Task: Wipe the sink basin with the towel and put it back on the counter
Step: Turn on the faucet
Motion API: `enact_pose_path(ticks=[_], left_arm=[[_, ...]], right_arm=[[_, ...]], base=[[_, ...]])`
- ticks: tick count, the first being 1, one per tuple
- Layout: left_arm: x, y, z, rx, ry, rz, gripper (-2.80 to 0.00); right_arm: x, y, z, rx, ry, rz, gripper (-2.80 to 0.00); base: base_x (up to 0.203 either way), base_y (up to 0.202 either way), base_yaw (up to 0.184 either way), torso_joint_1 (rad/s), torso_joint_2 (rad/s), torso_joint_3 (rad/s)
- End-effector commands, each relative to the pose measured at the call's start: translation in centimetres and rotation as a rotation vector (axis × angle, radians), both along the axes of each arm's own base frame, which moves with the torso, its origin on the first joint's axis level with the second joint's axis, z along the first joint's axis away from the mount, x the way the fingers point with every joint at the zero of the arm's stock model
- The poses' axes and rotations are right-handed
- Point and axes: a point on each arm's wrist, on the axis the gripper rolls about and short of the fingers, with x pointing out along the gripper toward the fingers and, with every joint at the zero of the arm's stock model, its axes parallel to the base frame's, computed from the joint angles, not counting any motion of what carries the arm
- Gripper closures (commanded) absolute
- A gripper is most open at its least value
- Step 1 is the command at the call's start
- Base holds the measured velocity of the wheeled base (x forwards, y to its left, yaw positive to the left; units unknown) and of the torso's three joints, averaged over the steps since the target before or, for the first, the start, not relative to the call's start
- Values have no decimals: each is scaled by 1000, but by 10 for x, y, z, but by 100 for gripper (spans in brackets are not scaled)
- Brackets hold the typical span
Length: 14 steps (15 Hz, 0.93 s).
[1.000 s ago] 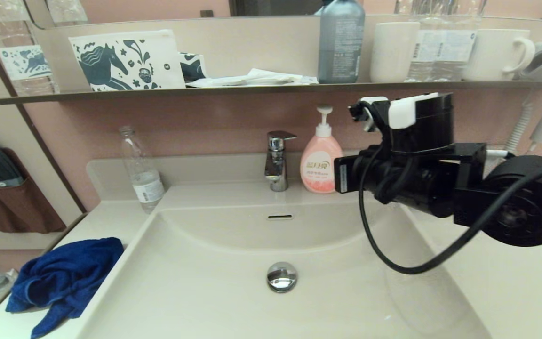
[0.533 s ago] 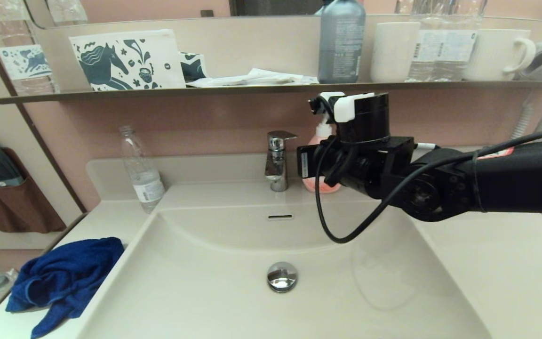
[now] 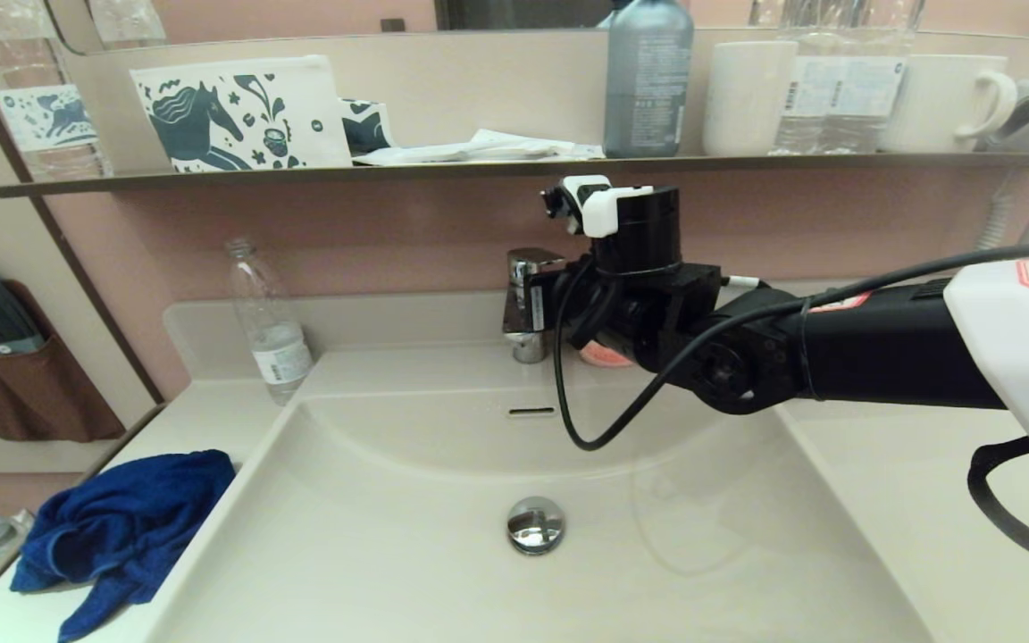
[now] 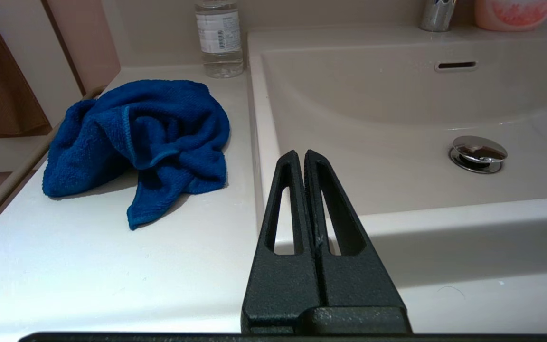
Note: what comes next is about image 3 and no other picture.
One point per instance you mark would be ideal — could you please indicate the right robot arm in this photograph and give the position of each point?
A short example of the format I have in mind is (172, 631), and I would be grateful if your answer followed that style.
(881, 357)

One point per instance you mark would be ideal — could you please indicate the chrome faucet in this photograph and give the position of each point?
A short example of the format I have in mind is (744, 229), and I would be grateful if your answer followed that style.
(519, 268)

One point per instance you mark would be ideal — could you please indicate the white ceramic sink basin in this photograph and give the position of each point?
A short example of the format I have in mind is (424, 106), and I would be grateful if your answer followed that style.
(389, 554)

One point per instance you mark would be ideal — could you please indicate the clear bottle horse print label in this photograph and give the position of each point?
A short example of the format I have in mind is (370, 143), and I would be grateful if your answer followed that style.
(37, 116)

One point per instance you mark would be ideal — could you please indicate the wall mirror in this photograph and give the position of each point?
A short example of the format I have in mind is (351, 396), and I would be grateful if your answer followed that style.
(300, 18)

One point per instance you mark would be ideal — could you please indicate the large horse print pouch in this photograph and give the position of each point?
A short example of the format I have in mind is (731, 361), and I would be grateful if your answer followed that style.
(233, 114)

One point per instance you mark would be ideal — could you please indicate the small bottle grey cap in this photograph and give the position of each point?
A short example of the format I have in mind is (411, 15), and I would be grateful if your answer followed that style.
(2, 536)

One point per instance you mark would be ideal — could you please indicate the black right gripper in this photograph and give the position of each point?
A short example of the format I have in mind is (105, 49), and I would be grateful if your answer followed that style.
(648, 313)

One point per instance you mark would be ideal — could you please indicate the brown wall pouch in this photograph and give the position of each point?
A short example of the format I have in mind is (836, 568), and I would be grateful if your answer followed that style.
(50, 393)

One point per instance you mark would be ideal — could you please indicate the grey plastic bottle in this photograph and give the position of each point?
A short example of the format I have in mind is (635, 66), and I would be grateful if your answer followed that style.
(648, 89)

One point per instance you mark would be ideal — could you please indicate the white paper packets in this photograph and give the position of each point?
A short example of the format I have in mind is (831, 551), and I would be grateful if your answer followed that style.
(488, 147)

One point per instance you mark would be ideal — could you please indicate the slim clear plastic water bottle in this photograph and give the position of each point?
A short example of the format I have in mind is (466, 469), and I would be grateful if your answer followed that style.
(275, 348)

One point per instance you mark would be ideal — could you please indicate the pink soap pump bottle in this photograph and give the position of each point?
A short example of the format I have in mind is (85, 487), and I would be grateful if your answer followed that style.
(604, 357)

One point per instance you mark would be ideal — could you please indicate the blue terry cleaning cloth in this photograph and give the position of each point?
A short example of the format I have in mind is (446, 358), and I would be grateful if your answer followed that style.
(121, 527)

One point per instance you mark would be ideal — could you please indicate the chrome drain stopper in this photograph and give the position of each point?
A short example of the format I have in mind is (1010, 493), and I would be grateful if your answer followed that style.
(534, 525)

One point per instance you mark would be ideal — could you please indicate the small horse print pouch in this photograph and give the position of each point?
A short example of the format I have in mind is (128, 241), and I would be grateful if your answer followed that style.
(365, 127)

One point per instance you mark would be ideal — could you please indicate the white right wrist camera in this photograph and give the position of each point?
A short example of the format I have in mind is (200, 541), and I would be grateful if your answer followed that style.
(599, 205)

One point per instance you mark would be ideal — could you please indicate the metal wall shelf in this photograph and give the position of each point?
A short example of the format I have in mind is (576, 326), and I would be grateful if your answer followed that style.
(389, 171)

